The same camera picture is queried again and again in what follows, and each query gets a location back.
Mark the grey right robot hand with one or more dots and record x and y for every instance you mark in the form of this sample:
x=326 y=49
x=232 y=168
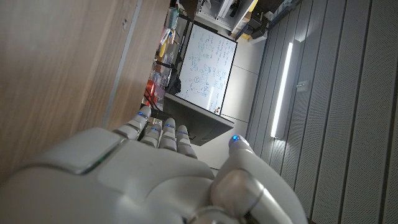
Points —
x=140 y=180

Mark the black monitor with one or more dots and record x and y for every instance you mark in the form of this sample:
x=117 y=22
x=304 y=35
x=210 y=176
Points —
x=199 y=124

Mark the black backpack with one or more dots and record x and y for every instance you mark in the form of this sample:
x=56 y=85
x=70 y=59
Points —
x=175 y=85

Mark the whiteboard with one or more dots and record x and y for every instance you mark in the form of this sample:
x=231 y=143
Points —
x=205 y=68

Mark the ceiling light strip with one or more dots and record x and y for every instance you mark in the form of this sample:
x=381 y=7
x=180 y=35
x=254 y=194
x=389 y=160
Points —
x=281 y=93

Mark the white shelf cabinet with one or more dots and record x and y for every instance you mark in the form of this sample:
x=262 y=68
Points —
x=224 y=12

